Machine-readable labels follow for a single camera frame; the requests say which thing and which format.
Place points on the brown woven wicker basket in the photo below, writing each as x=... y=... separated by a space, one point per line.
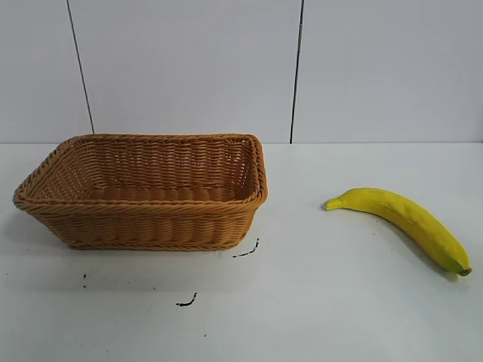
x=151 y=226

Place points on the yellow banana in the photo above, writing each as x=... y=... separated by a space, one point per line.
x=411 y=218

